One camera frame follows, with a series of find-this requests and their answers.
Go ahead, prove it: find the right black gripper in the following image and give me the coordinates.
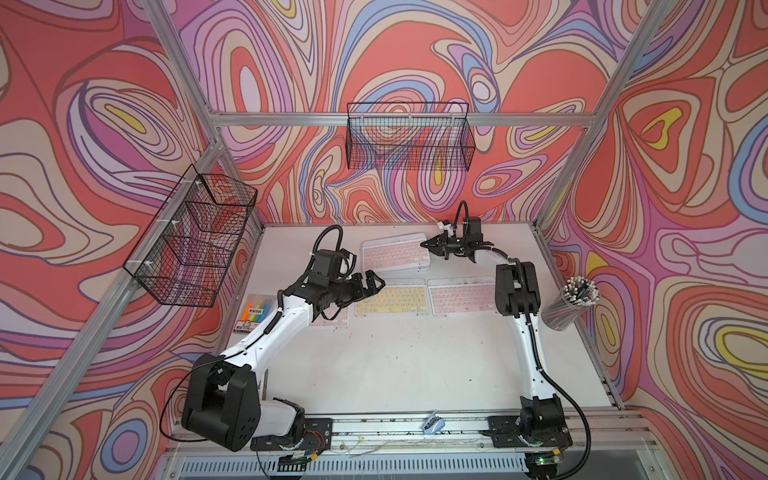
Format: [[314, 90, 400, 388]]
[[422, 230, 469, 259]]

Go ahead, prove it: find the colourful marker pack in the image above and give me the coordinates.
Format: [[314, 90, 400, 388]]
[[233, 294, 277, 334]]

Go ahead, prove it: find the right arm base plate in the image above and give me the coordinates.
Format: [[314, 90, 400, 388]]
[[481, 416, 573, 450]]

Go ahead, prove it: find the pink keyboard left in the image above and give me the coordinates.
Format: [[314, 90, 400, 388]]
[[310, 307, 349, 329]]

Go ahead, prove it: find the metal cup with pencils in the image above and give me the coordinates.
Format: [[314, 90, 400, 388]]
[[541, 276, 600, 331]]

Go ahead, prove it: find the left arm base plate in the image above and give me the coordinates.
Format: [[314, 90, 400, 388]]
[[250, 417, 334, 454]]

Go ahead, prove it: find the black wire basket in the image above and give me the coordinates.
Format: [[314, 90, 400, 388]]
[[123, 166, 258, 308], [345, 100, 476, 172]]

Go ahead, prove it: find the yellow keyboard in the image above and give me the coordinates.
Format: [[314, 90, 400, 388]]
[[354, 279, 430, 318]]

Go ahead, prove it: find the black wire basket left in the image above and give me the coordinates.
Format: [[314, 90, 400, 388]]
[[123, 166, 258, 308]]

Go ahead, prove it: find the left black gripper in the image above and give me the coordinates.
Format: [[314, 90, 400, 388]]
[[326, 269, 386, 308]]

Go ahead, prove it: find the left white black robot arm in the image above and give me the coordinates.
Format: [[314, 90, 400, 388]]
[[181, 249, 386, 452]]

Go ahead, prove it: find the blue white binder clip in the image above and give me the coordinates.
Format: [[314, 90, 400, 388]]
[[421, 414, 445, 436]]

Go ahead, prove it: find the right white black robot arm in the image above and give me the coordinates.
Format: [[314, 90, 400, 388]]
[[421, 217, 566, 444]]

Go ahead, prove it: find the pink keyboard front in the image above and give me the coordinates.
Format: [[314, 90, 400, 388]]
[[361, 233, 431, 273]]

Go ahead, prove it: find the black wire basket back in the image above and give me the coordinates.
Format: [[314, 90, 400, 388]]
[[345, 100, 476, 172]]

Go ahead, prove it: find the pink keyboard right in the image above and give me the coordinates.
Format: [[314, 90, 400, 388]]
[[427, 277, 496, 317]]

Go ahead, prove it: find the pink keyboard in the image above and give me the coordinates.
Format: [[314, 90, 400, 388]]
[[310, 307, 349, 329], [427, 277, 496, 317], [361, 233, 431, 273]]

